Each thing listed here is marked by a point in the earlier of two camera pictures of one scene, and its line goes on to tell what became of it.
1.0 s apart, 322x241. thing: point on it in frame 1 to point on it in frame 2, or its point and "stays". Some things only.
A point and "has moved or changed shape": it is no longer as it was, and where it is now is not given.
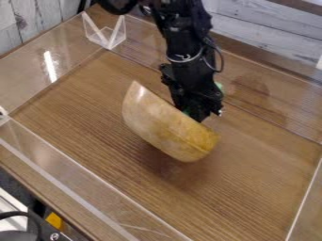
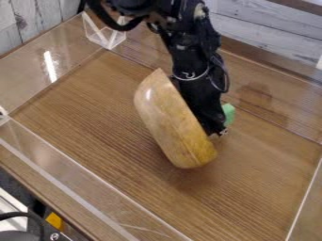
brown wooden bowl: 169,130 has moved or changed shape
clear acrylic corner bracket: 106,37 stays
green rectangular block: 218,85 has moved or changed shape
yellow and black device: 52,230 stays
